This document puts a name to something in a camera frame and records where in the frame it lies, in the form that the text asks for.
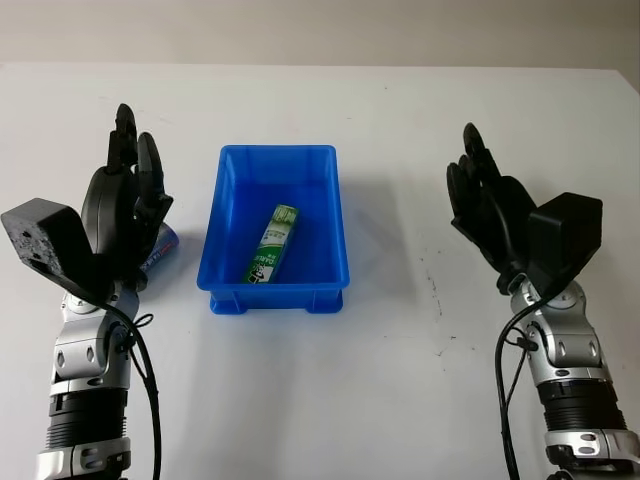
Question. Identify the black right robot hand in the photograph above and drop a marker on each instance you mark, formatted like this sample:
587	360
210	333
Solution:
492	210

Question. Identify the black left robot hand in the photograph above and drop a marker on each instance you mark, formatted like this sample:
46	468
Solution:
107	210

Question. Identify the blue toothpaste tube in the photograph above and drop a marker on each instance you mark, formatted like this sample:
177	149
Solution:
165	245

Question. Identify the green toothpaste box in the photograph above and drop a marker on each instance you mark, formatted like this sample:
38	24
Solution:
272	245

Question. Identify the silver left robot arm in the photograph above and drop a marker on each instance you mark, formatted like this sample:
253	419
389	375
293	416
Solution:
82	360

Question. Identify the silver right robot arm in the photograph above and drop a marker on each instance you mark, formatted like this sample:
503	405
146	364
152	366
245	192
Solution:
575	370

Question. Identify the blue plastic tray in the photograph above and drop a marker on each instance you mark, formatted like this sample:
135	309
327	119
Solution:
235	240

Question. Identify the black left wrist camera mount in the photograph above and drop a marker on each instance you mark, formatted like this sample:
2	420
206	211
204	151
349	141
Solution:
47	235

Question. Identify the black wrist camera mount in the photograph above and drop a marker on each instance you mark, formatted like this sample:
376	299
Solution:
47	235
567	230

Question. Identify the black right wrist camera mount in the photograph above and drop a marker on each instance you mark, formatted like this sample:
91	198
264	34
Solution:
567	230

